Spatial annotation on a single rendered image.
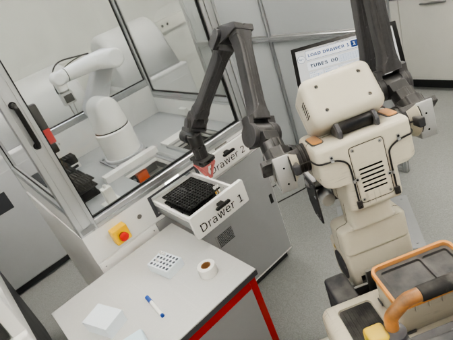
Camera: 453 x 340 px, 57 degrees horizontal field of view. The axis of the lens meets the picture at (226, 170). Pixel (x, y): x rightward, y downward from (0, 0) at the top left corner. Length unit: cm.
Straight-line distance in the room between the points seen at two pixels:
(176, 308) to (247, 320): 28
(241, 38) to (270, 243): 142
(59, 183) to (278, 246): 137
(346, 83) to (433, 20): 299
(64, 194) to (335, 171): 105
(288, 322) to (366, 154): 136
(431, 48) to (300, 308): 272
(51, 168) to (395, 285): 124
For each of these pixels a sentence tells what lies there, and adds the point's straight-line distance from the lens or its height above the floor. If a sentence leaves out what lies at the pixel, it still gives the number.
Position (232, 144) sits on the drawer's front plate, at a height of 91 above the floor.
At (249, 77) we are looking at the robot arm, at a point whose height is 140.
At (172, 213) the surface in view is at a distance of 179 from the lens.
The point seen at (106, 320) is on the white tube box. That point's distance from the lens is 158.
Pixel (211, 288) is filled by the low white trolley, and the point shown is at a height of 76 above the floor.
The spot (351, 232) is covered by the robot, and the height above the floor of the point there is 90.
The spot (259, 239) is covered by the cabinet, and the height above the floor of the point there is 29.
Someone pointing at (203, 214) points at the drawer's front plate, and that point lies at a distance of 165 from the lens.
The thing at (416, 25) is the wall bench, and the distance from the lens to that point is 422.
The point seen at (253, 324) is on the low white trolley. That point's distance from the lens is 168.
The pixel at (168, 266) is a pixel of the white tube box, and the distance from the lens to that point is 167.
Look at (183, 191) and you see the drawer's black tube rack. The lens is 187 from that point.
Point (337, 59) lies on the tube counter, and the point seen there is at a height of 111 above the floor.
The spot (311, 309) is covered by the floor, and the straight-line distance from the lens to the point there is 237.
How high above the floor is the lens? 178
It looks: 28 degrees down
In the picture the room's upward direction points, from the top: 21 degrees counter-clockwise
